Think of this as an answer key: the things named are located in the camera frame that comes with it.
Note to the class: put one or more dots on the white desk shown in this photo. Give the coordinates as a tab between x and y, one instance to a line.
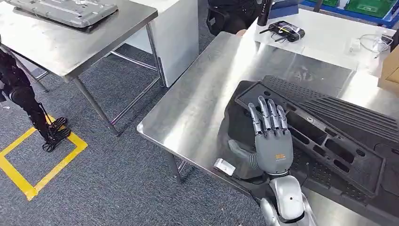
327	40

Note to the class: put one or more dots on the black plastic frame plate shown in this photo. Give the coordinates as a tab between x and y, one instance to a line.
315	131

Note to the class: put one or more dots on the steel work table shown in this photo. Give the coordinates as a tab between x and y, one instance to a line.
199	109

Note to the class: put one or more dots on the green tray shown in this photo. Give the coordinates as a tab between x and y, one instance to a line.
369	7

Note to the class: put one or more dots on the cardboard box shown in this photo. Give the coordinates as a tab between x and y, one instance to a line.
389	71

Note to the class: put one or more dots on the black handheld device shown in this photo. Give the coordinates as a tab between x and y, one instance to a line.
288	31

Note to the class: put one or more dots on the person's hand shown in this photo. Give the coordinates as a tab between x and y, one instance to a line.
240	32

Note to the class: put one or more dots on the black cylinder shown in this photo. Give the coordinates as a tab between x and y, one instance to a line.
264	12

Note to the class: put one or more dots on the large black grille panel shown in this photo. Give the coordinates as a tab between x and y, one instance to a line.
358	109

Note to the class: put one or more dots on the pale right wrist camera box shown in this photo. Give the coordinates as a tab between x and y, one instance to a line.
224	167

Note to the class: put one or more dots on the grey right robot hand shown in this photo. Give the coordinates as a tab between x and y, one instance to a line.
274	149

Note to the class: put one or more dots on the blue box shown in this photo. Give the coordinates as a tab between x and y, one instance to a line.
282	9

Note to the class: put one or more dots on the white cabinet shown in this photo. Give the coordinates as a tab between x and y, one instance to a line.
177	40

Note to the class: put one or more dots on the grey sheet metal panel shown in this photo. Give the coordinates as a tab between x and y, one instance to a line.
68	11

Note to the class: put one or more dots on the steel side table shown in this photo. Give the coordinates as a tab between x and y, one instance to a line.
62	46

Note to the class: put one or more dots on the person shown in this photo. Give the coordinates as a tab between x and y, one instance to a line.
230	14

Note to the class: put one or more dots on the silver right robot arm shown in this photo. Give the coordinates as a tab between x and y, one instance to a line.
288	196

